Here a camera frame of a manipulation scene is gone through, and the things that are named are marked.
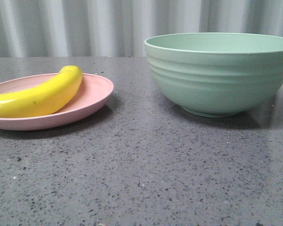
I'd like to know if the yellow banana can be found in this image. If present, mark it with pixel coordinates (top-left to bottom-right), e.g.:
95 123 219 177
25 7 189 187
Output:
0 65 83 118

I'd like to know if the pink plate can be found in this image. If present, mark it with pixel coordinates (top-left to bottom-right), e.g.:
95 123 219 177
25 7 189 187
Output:
0 73 114 131

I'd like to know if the green ribbed bowl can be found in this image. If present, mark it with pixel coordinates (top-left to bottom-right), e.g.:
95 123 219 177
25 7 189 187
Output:
144 32 283 117

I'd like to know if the white pleated curtain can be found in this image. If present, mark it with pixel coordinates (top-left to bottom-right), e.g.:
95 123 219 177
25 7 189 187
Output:
0 0 283 57

